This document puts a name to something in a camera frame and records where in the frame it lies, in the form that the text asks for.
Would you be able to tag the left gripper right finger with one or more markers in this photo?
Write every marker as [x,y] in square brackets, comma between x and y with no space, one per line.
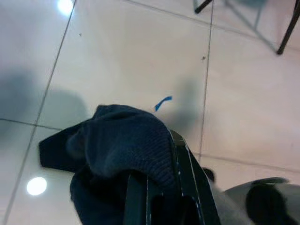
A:
[197,182]

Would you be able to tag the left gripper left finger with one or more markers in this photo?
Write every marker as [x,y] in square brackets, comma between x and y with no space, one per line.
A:
[138,201]

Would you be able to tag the dark navy shirt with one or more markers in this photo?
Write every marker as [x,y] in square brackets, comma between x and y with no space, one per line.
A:
[112,152]

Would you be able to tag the blue tape scrap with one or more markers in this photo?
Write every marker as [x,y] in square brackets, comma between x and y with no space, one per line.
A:
[162,102]

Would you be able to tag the black folding chair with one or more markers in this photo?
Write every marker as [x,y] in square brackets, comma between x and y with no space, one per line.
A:
[287,32]

